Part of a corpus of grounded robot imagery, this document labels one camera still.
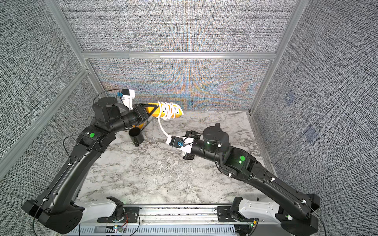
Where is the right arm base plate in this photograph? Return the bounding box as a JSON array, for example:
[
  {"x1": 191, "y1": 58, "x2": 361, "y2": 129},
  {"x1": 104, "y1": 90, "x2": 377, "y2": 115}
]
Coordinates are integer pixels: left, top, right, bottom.
[{"x1": 216, "y1": 197, "x2": 256, "y2": 222}]

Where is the white slotted cable duct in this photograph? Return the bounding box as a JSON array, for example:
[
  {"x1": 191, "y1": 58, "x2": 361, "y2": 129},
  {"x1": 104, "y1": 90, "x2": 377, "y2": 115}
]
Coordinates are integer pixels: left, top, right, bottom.
[{"x1": 67, "y1": 225, "x2": 236, "y2": 236}]

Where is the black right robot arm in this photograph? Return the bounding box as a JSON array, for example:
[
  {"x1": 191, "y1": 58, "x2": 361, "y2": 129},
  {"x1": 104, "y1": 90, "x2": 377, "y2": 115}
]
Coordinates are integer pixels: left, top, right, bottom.
[{"x1": 169, "y1": 123, "x2": 320, "y2": 236}]

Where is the black cup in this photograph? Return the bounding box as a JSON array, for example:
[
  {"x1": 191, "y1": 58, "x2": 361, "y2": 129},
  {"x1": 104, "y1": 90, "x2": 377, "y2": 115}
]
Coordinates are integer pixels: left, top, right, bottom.
[{"x1": 129, "y1": 127, "x2": 145, "y2": 147}]

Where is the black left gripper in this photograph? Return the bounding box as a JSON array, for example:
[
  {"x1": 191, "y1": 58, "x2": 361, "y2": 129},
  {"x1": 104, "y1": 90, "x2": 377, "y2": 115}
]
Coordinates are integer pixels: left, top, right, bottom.
[{"x1": 108, "y1": 102, "x2": 157, "y2": 135}]

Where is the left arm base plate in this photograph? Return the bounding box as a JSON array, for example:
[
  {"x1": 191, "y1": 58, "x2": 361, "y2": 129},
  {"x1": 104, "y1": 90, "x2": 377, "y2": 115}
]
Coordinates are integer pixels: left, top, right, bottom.
[{"x1": 97, "y1": 196, "x2": 140, "y2": 223}]

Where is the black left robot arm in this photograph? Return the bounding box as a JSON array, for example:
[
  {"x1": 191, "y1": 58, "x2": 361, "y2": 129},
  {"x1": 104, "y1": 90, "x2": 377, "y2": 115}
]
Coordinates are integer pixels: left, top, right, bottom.
[{"x1": 22, "y1": 97, "x2": 159, "y2": 234}]

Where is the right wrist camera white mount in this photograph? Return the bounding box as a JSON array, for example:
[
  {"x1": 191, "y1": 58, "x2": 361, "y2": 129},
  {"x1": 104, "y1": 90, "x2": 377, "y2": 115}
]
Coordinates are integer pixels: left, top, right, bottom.
[{"x1": 166, "y1": 135, "x2": 195, "y2": 154}]

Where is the aluminium front rail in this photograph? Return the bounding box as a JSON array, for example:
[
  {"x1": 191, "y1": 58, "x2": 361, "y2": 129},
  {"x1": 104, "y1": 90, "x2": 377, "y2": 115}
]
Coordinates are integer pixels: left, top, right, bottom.
[{"x1": 54, "y1": 204, "x2": 302, "y2": 226}]

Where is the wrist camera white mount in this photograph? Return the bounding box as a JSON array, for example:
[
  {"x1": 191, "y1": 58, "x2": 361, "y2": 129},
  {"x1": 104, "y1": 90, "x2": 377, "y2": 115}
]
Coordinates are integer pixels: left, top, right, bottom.
[
  {"x1": 166, "y1": 135, "x2": 195, "y2": 154},
  {"x1": 117, "y1": 88, "x2": 135, "y2": 110}
]

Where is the white power cord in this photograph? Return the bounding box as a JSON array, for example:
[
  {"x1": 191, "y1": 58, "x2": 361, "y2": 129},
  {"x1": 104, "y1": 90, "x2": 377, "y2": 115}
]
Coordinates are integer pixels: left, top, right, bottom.
[{"x1": 156, "y1": 101, "x2": 184, "y2": 138}]

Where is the yellow mesh bagged fruit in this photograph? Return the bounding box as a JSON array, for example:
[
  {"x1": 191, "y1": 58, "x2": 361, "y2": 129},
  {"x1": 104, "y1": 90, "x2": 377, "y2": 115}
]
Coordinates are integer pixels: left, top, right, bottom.
[{"x1": 136, "y1": 121, "x2": 149, "y2": 130}]

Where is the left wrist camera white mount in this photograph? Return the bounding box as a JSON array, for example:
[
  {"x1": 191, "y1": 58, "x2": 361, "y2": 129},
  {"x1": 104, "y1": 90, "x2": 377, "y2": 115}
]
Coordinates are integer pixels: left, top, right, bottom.
[{"x1": 117, "y1": 88, "x2": 135, "y2": 110}]

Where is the orange power strip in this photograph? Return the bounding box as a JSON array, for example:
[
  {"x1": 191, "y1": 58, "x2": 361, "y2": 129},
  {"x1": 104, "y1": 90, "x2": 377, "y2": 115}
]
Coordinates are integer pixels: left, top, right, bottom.
[{"x1": 147, "y1": 102, "x2": 184, "y2": 120}]

